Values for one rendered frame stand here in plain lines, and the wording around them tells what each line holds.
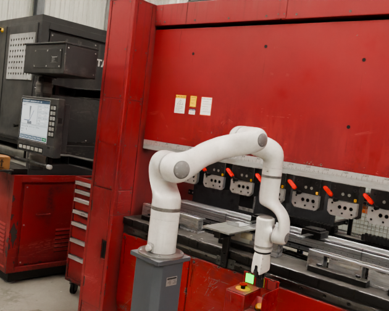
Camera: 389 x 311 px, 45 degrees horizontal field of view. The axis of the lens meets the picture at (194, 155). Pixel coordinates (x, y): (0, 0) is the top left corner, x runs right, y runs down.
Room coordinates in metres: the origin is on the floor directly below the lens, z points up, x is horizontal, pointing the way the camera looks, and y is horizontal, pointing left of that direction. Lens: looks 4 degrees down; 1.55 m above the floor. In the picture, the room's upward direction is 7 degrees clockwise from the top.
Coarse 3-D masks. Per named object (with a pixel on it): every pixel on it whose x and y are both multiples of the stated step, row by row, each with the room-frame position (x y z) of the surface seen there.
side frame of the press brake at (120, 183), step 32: (128, 0) 3.10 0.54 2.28; (128, 32) 3.08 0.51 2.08; (128, 64) 3.06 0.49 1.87; (128, 96) 3.09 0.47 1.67; (128, 128) 3.11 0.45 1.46; (96, 160) 3.19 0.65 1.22; (128, 160) 3.13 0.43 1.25; (96, 192) 3.17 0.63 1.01; (128, 192) 3.16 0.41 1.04; (96, 224) 3.15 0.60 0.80; (96, 256) 3.13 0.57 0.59; (96, 288) 3.10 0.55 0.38
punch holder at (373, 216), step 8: (376, 192) 2.23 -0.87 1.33; (384, 192) 2.21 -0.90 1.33; (376, 200) 2.23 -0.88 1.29; (384, 200) 2.21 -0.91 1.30; (368, 208) 2.25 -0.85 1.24; (384, 208) 2.20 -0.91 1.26; (368, 216) 2.24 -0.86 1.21; (376, 216) 2.22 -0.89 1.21; (384, 216) 2.20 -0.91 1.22; (376, 224) 2.22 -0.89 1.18; (384, 224) 2.20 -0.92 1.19
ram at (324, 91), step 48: (192, 48) 3.01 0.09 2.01; (240, 48) 2.78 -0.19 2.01; (288, 48) 2.59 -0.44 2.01; (336, 48) 2.42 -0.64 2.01; (384, 48) 2.27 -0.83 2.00; (240, 96) 2.76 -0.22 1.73; (288, 96) 2.56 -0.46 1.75; (336, 96) 2.40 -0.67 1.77; (384, 96) 2.25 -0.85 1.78; (144, 144) 3.21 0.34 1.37; (192, 144) 2.95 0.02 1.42; (288, 144) 2.54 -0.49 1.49; (336, 144) 2.38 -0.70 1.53; (384, 144) 2.23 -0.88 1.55
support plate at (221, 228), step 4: (212, 224) 2.63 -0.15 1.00; (216, 224) 2.64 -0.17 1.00; (220, 224) 2.65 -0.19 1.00; (224, 224) 2.66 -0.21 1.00; (208, 228) 2.53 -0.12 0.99; (212, 228) 2.52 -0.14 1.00; (216, 228) 2.53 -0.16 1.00; (220, 228) 2.54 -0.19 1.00; (224, 228) 2.55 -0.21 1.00; (228, 228) 2.56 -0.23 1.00; (232, 228) 2.57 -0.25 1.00; (236, 228) 2.59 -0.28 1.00; (240, 228) 2.60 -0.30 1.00; (244, 228) 2.61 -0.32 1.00; (248, 228) 2.62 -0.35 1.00; (252, 228) 2.64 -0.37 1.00; (220, 232) 2.48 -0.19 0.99; (224, 232) 2.47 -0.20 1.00; (228, 232) 2.47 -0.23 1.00; (232, 232) 2.48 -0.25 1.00; (236, 232) 2.50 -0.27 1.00; (240, 232) 2.53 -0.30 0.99
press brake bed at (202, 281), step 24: (144, 240) 3.01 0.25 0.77; (120, 264) 3.12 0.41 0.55; (192, 264) 2.75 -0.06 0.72; (216, 264) 2.65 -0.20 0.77; (240, 264) 2.54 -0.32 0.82; (120, 288) 3.11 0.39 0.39; (192, 288) 2.73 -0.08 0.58; (216, 288) 2.63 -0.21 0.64; (288, 288) 2.37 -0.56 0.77; (312, 288) 2.28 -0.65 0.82
